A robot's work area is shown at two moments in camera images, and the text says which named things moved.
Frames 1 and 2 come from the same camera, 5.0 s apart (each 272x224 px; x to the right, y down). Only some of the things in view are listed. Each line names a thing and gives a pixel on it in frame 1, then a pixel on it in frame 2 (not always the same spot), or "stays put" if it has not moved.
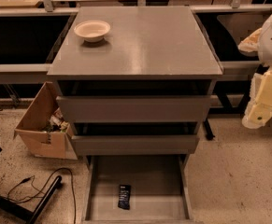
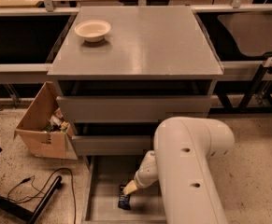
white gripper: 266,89 → 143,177
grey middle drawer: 135,145 stays put
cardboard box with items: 43,129 stays put
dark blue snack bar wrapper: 124,196 stays put
